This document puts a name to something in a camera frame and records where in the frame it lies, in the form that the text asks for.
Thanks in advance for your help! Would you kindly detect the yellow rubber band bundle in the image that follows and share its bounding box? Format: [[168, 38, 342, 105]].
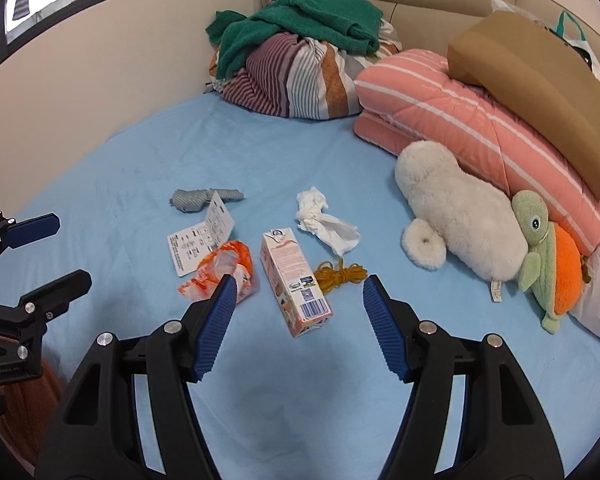
[[312, 258, 368, 297]]

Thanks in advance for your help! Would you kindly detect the white paper leaflet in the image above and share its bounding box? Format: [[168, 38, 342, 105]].
[[167, 195, 235, 277]]

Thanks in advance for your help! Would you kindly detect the white plush seal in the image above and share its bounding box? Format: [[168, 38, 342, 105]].
[[394, 140, 529, 303]]

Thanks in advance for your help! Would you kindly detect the pink milk carton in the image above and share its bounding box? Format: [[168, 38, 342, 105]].
[[260, 227, 335, 339]]

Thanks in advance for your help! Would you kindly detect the striped duvet bundle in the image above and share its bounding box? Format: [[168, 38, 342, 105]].
[[207, 17, 401, 120]]

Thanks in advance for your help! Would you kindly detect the white tissue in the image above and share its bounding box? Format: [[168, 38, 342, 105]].
[[295, 186, 361, 256]]

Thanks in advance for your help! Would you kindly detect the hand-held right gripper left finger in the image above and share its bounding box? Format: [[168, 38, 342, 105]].
[[34, 274, 238, 480]]

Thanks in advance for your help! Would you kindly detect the green towel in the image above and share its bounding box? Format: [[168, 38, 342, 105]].
[[205, 0, 385, 81]]

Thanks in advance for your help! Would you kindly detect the brown cushion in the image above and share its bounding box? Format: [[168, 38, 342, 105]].
[[447, 10, 600, 201]]

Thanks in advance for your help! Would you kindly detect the orange white plastic bag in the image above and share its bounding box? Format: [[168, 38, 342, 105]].
[[176, 240, 256, 306]]

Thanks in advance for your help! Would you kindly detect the grey sock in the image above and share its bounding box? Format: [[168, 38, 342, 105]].
[[168, 187, 244, 213]]

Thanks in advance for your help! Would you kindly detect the green turtle plush orange shell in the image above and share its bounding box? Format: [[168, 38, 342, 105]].
[[511, 189, 588, 335]]

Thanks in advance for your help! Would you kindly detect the orange fleece blanket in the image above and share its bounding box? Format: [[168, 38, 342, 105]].
[[0, 370, 63, 466]]

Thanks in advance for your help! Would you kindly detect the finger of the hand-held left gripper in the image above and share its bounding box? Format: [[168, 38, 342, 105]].
[[0, 269, 92, 333], [0, 212, 61, 276]]

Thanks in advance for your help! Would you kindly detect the pink striped folded quilt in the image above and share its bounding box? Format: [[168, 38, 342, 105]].
[[352, 49, 600, 256]]

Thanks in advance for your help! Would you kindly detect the white plastic bag green handle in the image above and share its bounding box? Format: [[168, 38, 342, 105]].
[[490, 0, 600, 86]]

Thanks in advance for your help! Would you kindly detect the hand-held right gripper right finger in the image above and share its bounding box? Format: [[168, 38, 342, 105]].
[[362, 274, 563, 480]]

